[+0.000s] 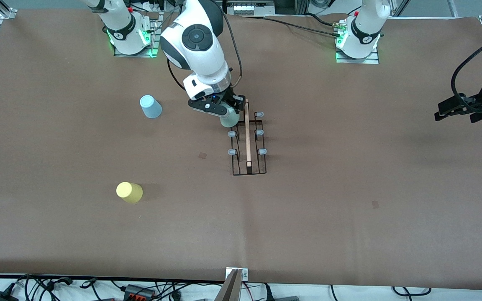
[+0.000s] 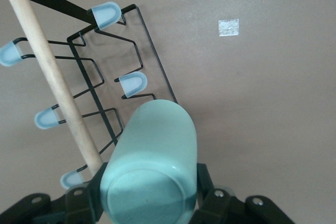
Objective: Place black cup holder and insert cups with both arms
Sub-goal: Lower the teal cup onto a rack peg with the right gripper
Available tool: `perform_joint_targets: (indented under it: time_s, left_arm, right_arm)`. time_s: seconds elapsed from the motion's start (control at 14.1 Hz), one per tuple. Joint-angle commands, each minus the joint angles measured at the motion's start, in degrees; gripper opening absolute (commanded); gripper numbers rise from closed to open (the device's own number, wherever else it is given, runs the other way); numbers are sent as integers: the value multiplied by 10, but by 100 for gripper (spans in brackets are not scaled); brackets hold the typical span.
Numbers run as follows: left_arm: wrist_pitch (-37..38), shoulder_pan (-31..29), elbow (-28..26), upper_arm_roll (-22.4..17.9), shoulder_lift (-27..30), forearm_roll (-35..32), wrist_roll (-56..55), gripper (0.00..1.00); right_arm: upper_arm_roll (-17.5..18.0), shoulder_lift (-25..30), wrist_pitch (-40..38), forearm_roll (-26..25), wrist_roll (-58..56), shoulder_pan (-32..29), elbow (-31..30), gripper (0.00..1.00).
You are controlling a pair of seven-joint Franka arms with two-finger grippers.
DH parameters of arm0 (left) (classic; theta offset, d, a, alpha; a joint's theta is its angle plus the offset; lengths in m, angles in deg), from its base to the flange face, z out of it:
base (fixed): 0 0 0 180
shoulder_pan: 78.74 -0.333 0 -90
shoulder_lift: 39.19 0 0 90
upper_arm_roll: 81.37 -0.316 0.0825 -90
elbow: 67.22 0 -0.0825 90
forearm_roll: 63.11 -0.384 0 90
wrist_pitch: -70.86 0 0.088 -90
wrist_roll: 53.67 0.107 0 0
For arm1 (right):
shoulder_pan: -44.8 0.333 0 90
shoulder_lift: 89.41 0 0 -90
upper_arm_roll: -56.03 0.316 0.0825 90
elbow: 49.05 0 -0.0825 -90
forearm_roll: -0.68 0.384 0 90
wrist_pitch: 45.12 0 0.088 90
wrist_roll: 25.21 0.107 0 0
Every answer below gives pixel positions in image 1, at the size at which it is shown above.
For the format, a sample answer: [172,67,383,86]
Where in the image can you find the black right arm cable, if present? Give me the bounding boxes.
[167,0,244,91]

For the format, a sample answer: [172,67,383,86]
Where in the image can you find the grey socket box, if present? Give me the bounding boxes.
[226,0,276,16]

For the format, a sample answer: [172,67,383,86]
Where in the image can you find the black orange connector block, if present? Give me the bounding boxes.
[123,284,156,300]

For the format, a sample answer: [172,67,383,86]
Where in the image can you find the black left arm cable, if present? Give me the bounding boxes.
[451,28,482,113]

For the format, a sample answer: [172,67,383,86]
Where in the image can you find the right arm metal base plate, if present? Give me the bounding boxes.
[113,13,161,58]

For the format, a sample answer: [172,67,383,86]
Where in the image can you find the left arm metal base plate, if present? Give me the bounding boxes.
[336,45,380,65]

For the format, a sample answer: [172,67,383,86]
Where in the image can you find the white metal bracket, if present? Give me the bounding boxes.
[226,268,249,281]

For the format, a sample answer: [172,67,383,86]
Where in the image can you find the thin black table cable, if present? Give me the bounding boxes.
[237,15,344,39]

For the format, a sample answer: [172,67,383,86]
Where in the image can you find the mint green plastic cup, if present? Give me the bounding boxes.
[220,110,241,129]

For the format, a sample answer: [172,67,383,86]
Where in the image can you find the light blue plastic cup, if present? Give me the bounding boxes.
[140,95,163,119]

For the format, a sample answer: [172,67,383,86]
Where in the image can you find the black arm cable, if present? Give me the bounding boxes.
[167,0,244,91]
[451,28,482,113]

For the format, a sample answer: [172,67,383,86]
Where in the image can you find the brown table cover sheet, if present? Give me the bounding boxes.
[0,9,482,290]

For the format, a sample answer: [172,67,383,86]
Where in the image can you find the grey camera stand post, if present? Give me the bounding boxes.
[215,269,242,301]

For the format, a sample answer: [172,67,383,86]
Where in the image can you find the tangled black cables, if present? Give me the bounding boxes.
[13,274,118,301]

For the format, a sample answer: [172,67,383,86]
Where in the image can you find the black wire cup holder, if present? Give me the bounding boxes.
[228,100,267,176]

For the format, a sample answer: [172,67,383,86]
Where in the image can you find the black looped cable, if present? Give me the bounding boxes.
[392,286,432,298]

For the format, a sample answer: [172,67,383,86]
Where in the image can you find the yellow plastic cup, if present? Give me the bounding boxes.
[116,181,144,204]

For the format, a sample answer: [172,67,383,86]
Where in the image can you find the thick black table cable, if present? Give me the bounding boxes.
[305,12,338,27]

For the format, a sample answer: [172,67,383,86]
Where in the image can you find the white power strip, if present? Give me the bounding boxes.
[134,0,181,13]

